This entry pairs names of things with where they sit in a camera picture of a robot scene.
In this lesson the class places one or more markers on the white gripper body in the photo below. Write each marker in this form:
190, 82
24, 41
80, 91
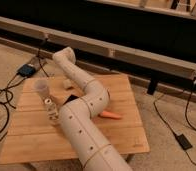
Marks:
67, 84

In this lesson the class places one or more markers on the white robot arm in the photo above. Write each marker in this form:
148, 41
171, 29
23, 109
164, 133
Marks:
93, 149

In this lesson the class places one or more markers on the black rectangular object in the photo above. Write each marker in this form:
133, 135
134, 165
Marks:
71, 97

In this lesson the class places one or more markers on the blue power adapter box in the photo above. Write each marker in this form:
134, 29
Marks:
26, 71

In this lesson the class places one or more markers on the orange carrot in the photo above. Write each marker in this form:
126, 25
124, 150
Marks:
111, 115

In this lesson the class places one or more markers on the wooden low table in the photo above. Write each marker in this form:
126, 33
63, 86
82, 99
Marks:
31, 138

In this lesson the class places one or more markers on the black power brick right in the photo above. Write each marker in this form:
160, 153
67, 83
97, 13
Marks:
183, 142

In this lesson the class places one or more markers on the long white rail beam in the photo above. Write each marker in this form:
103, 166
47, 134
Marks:
134, 56

